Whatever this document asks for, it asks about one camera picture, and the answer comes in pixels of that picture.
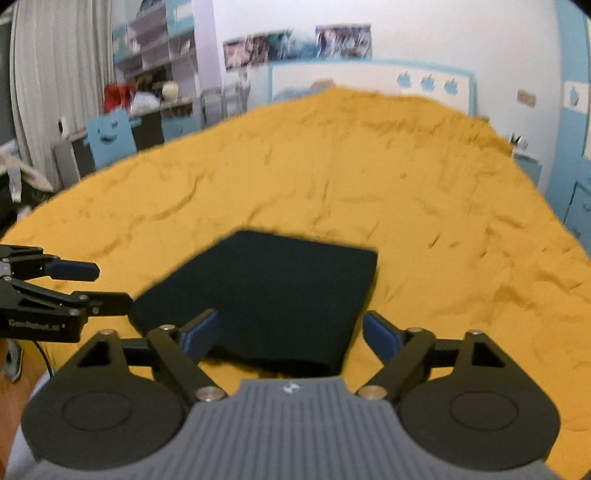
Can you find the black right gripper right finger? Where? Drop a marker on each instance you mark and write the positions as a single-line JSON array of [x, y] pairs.
[[465, 401]]

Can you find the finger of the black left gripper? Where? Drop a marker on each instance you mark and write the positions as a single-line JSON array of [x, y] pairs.
[[58, 269], [103, 303]]

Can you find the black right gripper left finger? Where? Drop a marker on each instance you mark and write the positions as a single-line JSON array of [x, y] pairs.
[[117, 401]]

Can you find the black pants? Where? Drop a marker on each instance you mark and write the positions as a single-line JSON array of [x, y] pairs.
[[287, 305]]

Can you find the dark desk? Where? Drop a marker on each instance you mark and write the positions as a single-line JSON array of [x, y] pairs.
[[74, 161]]

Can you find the blue smiley chair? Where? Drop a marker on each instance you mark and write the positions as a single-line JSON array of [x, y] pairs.
[[110, 137]]

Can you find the yellow bed cover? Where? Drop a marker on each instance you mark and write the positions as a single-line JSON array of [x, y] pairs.
[[464, 239]]

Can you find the red bag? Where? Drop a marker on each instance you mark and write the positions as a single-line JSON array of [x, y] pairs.
[[118, 95]]

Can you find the cream round helmet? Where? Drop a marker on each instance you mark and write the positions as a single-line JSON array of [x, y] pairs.
[[170, 91]]

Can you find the white curtain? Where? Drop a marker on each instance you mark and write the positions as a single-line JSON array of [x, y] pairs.
[[60, 60]]

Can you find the blue bedside table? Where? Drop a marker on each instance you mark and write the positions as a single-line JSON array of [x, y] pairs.
[[530, 165]]

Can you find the purple blue shelf unit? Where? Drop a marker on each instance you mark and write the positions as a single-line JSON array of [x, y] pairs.
[[159, 41]]

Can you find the blue white headboard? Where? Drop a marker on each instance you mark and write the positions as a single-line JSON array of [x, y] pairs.
[[455, 88]]

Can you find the anime posters on wall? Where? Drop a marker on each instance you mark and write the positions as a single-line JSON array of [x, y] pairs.
[[324, 42]]

